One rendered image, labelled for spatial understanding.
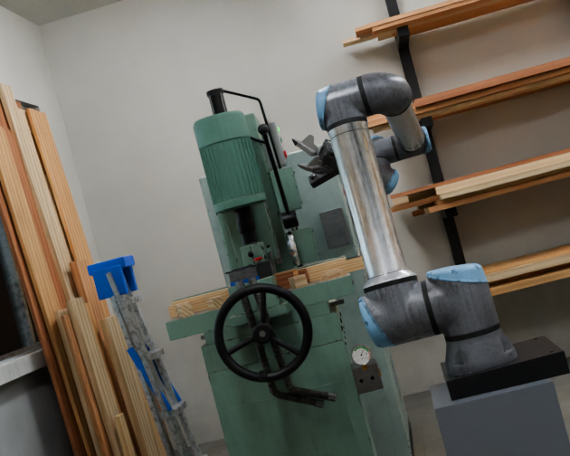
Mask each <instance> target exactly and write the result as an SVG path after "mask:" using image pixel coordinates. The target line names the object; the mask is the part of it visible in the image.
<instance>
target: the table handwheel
mask: <svg viewBox="0 0 570 456"><path fill-rule="evenodd" d="M255 293H260V295H261V317H260V323H258V324H257V325H256V326H255V327H254V329H253V331H252V336H251V337H248V338H247V339H245V340H244V341H243V342H241V343H240V344H238V345H236V346H234V347H232V348H230V349H228V350H227V348H226V346H225V344H224V340H223V325H224V321H225V319H226V317H227V315H228V313H229V311H230V310H231V308H232V307H233V306H234V304H236V303H237V302H238V301H239V300H240V299H243V298H244V297H246V296H249V295H252V294H255ZM266 293H271V294H274V295H277V296H280V297H282V298H284V299H285V300H287V301H288V302H289V303H290V304H291V305H292V306H293V307H294V309H295V310H297V312H298V314H299V317H300V319H301V322H302V327H303V339H302V344H301V347H300V350H298V349H296V348H295V347H292V346H290V345H289V344H287V343H285V342H283V341H282V340H280V339H279V338H277V337H275V336H273V333H274V331H273V327H272V326H273V324H272V323H271V324H272V325H271V324H269V323H267V322H266ZM312 337H313V329H312V323H311V319H310V316H309V313H308V311H307V309H306V307H305V306H304V304H303V303H302V302H301V300H300V299H299V298H298V297H297V296H296V295H295V294H293V293H292V292H291V291H289V290H287V289H285V288H282V287H281V286H278V285H274V284H270V283H256V284H252V285H248V286H245V287H243V288H241V289H239V290H237V291H235V292H234V293H233V294H232V295H231V296H230V297H229V298H228V299H227V300H226V301H225V302H224V303H223V305H222V306H221V307H220V309H219V311H218V313H217V316H216V319H215V322H214V343H215V346H216V349H217V352H218V354H219V356H220V358H221V359H222V360H223V362H224V363H225V365H226V366H227V367H228V368H229V369H230V370H231V371H233V372H234V373H235V374H237V375H238V376H240V377H242V378H244V379H246V380H250V381H253V382H259V383H269V382H274V381H278V380H281V379H282V378H285V377H287V376H288V375H291V374H292V373H293V372H295V371H296V370H297V369H298V368H299V367H300V366H301V365H302V363H303V362H304V361H305V359H306V357H307V355H308V353H309V350H310V347H311V343H312ZM254 341H256V342H257V343H260V344H266V343H268V342H270V341H272V342H274V343H275V344H277V345H279V346H281V347H284V348H285V349H287V350H289V351H290V352H291V353H293V354H294V355H296V356H295V358H294V359H293V360H292V361H291V362H290V363H289V364H288V365H286V366H284V367H283V368H282V369H280V370H277V371H274V372H269V373H266V377H265V378H264V379H263V380H260V379H259V378H258V376H257V375H258V373H257V372H253V371H250V370H248V369H246V368H244V367H242V366H240V365H239V364H238V363H236V362H235V361H234V360H233V358H232V357H231V354H233V353H234V352H236V351H238V350H239V349H241V348H243V347H246V346H247V345H249V344H251V343H252V342H254Z"/></svg>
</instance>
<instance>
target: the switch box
mask: <svg viewBox="0 0 570 456"><path fill-rule="evenodd" d="M268 124H269V127H270V131H271V135H272V138H273V142H274V145H275V147H276V151H277V154H278V157H279V160H280V165H281V167H285V166H287V162H286V160H285V159H286V158H285V156H284V153H283V148H282V144H281V142H280V136H279V132H278V130H277V125H276V123H275V122H271V123H268ZM267 136H268V140H269V142H270V145H271V140H270V137H269V134H268V133H267ZM263 145H264V149H265V153H266V156H267V159H268V163H269V167H270V169H271V170H273V169H272V166H271V161H270V158H269V154H268V151H267V148H266V145H265V144H263ZM271 151H272V154H273V157H274V160H275V163H276V166H277V168H279V167H278V163H277V160H276V157H275V155H274V151H273V148H272V145H271Z"/></svg>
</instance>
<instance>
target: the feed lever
mask: <svg viewBox="0 0 570 456"><path fill-rule="evenodd" d="M268 131H269V128H268V126H267V125H266V124H260V126H259V127H258V132H259V133H260V134H261V135H263V139H264V142H265V145H266V148H267V151H268V154H269V158H270V161H271V166H272V169H273V172H274V175H275V178H276V181H277V184H278V188H279V190H280V196H281V199H282V202H283V205H284V208H285V211H286V212H284V213H281V218H282V221H283V224H284V228H285V229H286V230H287V229H291V230H292V231H295V230H296V228H295V227H297V226H299V221H298V217H297V214H296V211H295V210H291V211H290V209H289V207H288V203H287V200H286V197H285V194H284V191H283V187H282V184H281V181H280V176H279V173H278V169H277V167H276V164H275V160H274V157H273V154H272V151H271V145H270V142H269V140H268V136H267V133H268Z"/></svg>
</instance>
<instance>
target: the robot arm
mask: <svg viewBox="0 0 570 456"><path fill-rule="evenodd" d="M412 99H413V93H412V90H411V88H410V85H409V84H408V82H407V81H406V80H405V79H404V78H402V77H400V76H398V75H396V74H393V73H389V72H371V73H366V74H363V75H361V76H358V77H355V78H352V79H349V80H346V81H341V82H339V83H336V84H330V85H328V86H327V87H325V88H322V89H320V90H318V92H317V94H316V111H317V116H318V123H319V125H320V127H321V129H322V130H325V131H327V132H328V135H329V137H330V140H328V139H325V140H324V142H323V144H322V146H321V148H320V149H319V151H318V146H316V145H315V144H314V136H312V135H308V136H307V137H305V138H304V139H303V140H302V141H299V140H297V139H295V138H293V139H292V142H293V143H294V145H295V146H296V147H299V148H300V149H301V150H303V151H305V152H306V153H307V154H308V155H309V156H311V157H313V159H312V160H311V161H310V162H309V163H308V164H298V166H299V167H300V168H302V169H304V170H307V171H309V172H312V173H314V174H312V175H311V176H309V182H310V185H311V186H312V187H313V188H316V187H317V186H319V185H322V184H323V183H325V182H327V181H328V180H329V179H331V178H333V177H335V176H337V175H340V177H341V181H342V185H343V188H344V191H345V195H346V199H347V204H348V208H349V212H350V214H351V218H352V222H353V225H354V228H355V232H356V237H357V241H358V245H359V248H360V251H361V255H362V259H363V262H364V265H365V269H366V275H367V282H366V285H365V286H364V288H363V290H364V293H365V296H363V297H361V298H360V299H359V301H358V302H359V308H360V312H361V315H362V318H363V320H364V323H365V325H366V330H367V332H368V334H369V336H370V337H371V339H372V341H373V342H374V343H375V345H376V346H378V347H392V346H394V347H396V346H397V345H401V344H404V343H408V342H412V341H415V340H419V339H423V338H427V337H433V336H436V335H440V334H443V335H444V338H445V341H446V357H445V368H446V372H447V375H468V374H473V373H478V372H481V371H485V370H489V369H492V368H495V367H498V366H503V365H505V364H507V363H509V362H511V361H513V360H514V359H516V358H517V357H518V355H517V352H516V349H515V348H514V346H513V345H512V344H511V342H510V341H509V340H508V338H507V336H506V335H505V334H504V332H503V331H502V329H501V326H500V323H499V318H498V314H497V311H496V308H495V305H494V301H493V298H492V296H491V292H490V289H489V284H488V280H487V278H486V275H485V273H484V270H483V269H482V267H481V266H480V265H479V264H478V263H467V264H460V265H455V266H450V267H445V268H440V269H436V270H433V271H428V272H427V273H426V278H427V280H422V281H418V279H417V275H416V274H415V273H413V272H412V271H409V270H408V269H407V267H406V263H405V259H404V254H403V250H402V247H401V243H400V241H399V237H398V233H397V231H396V227H395V224H394V218H393V215H392V211H391V208H390V204H389V201H388V198H387V195H389V194H390V193H392V192H393V190H394V189H395V187H396V185H397V183H398V179H399V172H398V171H397V170H396V169H392V168H391V164H392V163H395V162H398V161H401V160H404V159H407V158H410V157H416V156H419V155H421V154H426V153H428V152H430V151H431V150H432V147H431V142H430V139H429V135H428V132H427V129H426V127H420V124H419V122H418V119H417V118H416V115H415V113H414V110H413V107H412V104H411V103H412ZM376 114H381V115H384V116H385V117H386V119H387V121H388V123H389V125H390V127H391V129H392V131H393V132H394V135H393V136H390V137H387V138H383V137H381V136H377V135H374V136H370V132H369V129H368V122H367V119H366V118H367V117H370V116H373V115H376ZM328 141H329V142H331V143H329V142H328Z"/></svg>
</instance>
